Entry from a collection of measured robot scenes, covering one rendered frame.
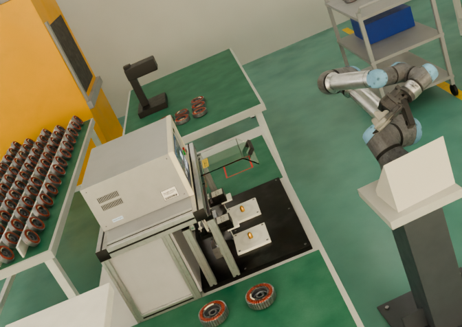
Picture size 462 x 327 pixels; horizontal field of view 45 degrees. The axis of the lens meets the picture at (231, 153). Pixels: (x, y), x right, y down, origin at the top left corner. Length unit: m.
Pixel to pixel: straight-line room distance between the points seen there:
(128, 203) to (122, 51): 5.44
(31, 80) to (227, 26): 2.84
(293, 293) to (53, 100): 4.19
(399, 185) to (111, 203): 1.12
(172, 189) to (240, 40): 5.52
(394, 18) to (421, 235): 2.76
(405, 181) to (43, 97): 4.27
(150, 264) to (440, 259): 1.23
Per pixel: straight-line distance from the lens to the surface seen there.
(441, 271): 2.63
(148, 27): 7.49
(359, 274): 3.27
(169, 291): 2.29
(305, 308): 2.04
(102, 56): 7.59
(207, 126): 3.87
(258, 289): 2.15
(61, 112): 5.90
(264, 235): 2.41
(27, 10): 5.71
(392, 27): 4.93
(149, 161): 2.15
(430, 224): 2.48
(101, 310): 1.69
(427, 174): 2.33
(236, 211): 2.65
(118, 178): 2.18
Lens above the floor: 2.08
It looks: 24 degrees down
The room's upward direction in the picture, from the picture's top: 24 degrees counter-clockwise
